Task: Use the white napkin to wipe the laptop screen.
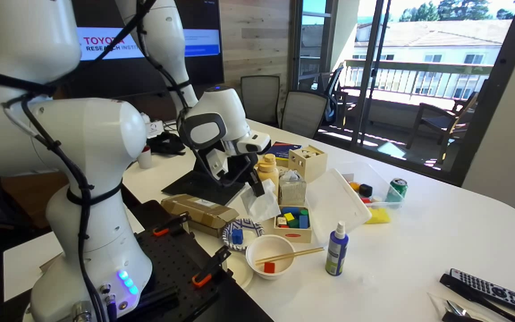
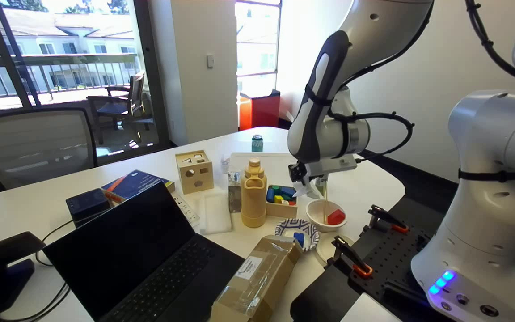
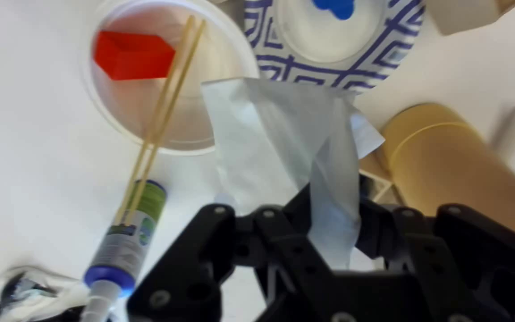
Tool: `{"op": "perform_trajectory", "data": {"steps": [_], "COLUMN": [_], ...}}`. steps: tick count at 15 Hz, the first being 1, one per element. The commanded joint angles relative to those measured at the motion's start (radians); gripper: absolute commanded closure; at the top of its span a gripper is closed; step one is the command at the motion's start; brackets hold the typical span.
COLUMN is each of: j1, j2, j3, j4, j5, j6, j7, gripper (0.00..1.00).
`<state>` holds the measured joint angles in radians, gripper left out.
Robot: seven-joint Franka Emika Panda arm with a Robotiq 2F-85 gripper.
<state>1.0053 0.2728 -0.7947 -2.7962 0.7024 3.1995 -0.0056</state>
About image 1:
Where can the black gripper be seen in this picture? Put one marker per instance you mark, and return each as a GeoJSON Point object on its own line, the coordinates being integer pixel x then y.
{"type": "Point", "coordinates": [230, 166]}

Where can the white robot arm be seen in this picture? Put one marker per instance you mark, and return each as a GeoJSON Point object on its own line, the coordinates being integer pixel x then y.
{"type": "Point", "coordinates": [89, 137]}

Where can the black laptop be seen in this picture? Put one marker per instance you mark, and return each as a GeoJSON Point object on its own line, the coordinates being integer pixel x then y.
{"type": "Point", "coordinates": [191, 189]}

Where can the clear plastic container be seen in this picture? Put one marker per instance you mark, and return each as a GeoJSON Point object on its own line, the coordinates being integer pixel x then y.
{"type": "Point", "coordinates": [293, 191]}

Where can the blue patterned white plate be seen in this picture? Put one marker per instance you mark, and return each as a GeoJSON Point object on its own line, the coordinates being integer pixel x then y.
{"type": "Point", "coordinates": [250, 227]}

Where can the small yellow block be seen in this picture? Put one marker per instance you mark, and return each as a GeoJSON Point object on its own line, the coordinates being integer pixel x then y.
{"type": "Point", "coordinates": [288, 218]}

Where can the blue block on plate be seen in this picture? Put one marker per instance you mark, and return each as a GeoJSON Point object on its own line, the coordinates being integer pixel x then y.
{"type": "Point", "coordinates": [236, 236]}

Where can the tan cardboard box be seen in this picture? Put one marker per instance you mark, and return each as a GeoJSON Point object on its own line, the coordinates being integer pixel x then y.
{"type": "Point", "coordinates": [200, 216]}

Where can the wooden shape sorter box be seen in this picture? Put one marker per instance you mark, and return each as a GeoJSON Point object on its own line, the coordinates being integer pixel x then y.
{"type": "Point", "coordinates": [307, 162]}

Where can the small blue block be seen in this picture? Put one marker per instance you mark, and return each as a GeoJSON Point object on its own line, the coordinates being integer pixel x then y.
{"type": "Point", "coordinates": [302, 223]}

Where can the wooden tray of blocks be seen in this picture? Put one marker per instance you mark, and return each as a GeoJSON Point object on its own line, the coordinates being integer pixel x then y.
{"type": "Point", "coordinates": [293, 234]}

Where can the white round bowl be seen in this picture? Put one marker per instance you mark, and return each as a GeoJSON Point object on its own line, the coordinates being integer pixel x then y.
{"type": "Point", "coordinates": [268, 252]}

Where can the grey mesh office chair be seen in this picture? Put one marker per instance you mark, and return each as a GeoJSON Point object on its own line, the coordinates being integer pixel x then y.
{"type": "Point", "coordinates": [259, 100]}
{"type": "Point", "coordinates": [304, 114]}

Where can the wooden chopstick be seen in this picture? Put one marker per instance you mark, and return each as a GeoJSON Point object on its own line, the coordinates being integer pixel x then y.
{"type": "Point", "coordinates": [295, 253]}

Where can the black bag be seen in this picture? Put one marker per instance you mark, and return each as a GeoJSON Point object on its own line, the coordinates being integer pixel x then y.
{"type": "Point", "coordinates": [166, 144]}

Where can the black orange clamp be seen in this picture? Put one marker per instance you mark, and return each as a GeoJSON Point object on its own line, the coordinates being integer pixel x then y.
{"type": "Point", "coordinates": [209, 269]}
{"type": "Point", "coordinates": [170, 227]}

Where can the red cube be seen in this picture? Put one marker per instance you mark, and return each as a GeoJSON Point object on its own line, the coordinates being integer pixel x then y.
{"type": "Point", "coordinates": [268, 268]}

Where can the small orange object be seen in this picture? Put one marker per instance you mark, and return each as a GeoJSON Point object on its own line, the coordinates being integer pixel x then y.
{"type": "Point", "coordinates": [352, 185]}

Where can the white bottle with red label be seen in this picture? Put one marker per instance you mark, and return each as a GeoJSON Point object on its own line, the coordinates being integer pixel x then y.
{"type": "Point", "coordinates": [143, 159]}

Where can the blue white spray bottle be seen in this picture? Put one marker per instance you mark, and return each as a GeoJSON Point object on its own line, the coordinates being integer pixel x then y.
{"type": "Point", "coordinates": [336, 253]}

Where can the small black round object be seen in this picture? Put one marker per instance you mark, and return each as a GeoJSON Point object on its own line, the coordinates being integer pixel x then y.
{"type": "Point", "coordinates": [364, 191]}

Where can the yellow sponge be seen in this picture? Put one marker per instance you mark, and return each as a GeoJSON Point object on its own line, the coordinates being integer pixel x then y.
{"type": "Point", "coordinates": [379, 216]}

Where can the teal can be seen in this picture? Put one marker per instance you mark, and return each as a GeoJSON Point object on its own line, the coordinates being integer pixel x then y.
{"type": "Point", "coordinates": [397, 191]}

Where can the dark outdoor chair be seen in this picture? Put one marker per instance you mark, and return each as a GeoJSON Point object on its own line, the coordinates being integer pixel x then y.
{"type": "Point", "coordinates": [441, 128]}

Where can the metal cutlery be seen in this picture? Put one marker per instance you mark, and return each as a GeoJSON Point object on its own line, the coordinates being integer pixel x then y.
{"type": "Point", "coordinates": [456, 311]}

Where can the black remote with white buttons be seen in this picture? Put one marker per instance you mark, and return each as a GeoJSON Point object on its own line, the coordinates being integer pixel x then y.
{"type": "Point", "coordinates": [495, 295]}

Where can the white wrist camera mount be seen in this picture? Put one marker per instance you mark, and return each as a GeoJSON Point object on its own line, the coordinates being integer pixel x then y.
{"type": "Point", "coordinates": [252, 144]}

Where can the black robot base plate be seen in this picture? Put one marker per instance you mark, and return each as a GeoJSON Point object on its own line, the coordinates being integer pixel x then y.
{"type": "Point", "coordinates": [173, 262]}

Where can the wall television screen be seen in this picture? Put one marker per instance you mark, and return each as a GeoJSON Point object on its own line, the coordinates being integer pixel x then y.
{"type": "Point", "coordinates": [102, 44]}

